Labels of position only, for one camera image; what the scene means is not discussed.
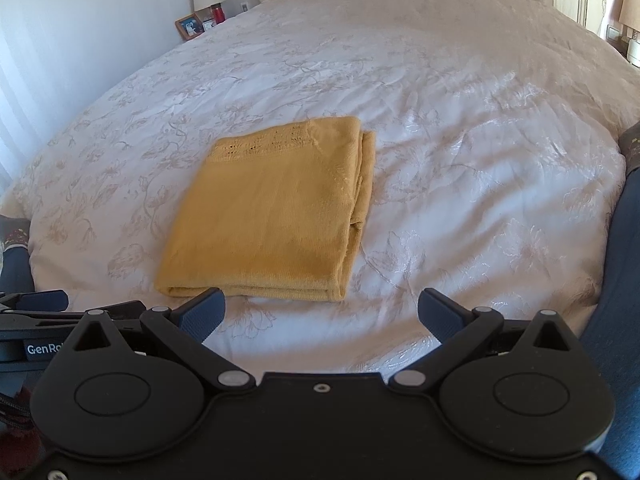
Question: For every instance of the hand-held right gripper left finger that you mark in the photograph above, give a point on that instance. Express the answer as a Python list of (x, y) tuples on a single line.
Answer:
[(202, 312)]

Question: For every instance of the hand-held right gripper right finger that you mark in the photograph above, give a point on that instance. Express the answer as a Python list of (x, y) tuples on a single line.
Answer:
[(440, 312)]

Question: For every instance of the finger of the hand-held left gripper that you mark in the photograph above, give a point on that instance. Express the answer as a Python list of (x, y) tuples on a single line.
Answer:
[(45, 300), (125, 307)]

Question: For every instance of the yellow knit sweater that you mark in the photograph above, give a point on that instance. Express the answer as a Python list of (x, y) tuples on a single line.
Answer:
[(270, 215)]

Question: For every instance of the person's left leg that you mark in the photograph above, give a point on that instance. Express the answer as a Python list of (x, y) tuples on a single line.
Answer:
[(14, 260)]

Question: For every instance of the maroon cloth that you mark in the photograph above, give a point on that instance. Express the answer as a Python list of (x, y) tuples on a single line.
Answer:
[(20, 447)]

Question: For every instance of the white floral bedspread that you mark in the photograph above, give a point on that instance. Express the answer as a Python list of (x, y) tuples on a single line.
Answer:
[(450, 160)]

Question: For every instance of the white curtain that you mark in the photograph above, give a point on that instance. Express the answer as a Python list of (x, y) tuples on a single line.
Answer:
[(12, 110)]

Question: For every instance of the red bottle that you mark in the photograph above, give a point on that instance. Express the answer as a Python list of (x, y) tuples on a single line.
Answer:
[(218, 13)]

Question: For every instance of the beige shade table lamp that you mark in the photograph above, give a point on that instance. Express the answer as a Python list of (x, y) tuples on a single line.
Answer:
[(631, 7)]

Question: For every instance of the wooden picture frame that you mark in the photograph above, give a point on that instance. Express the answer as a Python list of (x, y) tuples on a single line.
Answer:
[(190, 26)]

